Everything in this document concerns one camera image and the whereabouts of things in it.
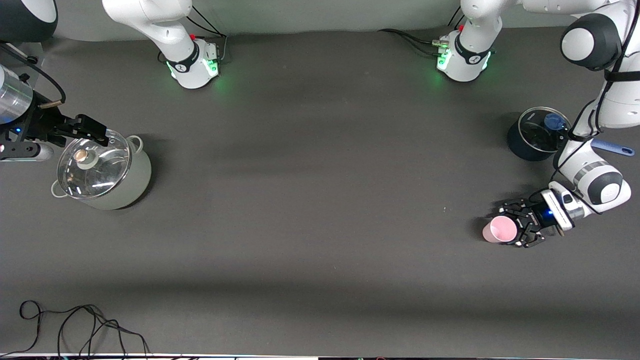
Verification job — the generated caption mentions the pink plastic cup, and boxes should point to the pink plastic cup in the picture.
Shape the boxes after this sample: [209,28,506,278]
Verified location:
[482,215,518,244]

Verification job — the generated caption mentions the glass lid with metal knob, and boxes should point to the glass lid with metal knob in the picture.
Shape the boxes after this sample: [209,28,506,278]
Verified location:
[57,128,132,200]

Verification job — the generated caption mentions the dark blue saucepan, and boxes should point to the dark blue saucepan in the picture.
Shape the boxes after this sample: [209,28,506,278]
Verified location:
[507,106,636,162]

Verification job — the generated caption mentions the pale grey stockpot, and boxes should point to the pale grey stockpot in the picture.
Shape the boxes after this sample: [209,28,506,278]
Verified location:
[51,129,152,211]

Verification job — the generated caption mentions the dark grey table mat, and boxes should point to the dark grey table mat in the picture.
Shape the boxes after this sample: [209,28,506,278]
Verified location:
[0,20,640,357]

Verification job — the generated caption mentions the black right arm base cables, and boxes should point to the black right arm base cables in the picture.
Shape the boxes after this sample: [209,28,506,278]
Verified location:
[182,7,228,63]

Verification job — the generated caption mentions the black arm base cables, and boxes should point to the black arm base cables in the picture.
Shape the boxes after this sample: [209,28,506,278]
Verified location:
[182,7,228,63]
[377,28,451,57]

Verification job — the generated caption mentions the loose thin black cable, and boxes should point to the loose thin black cable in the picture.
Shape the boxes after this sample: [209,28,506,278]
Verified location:
[0,300,151,358]

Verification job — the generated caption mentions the black left arm base cables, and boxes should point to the black left arm base cables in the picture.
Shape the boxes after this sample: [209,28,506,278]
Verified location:
[377,28,451,57]

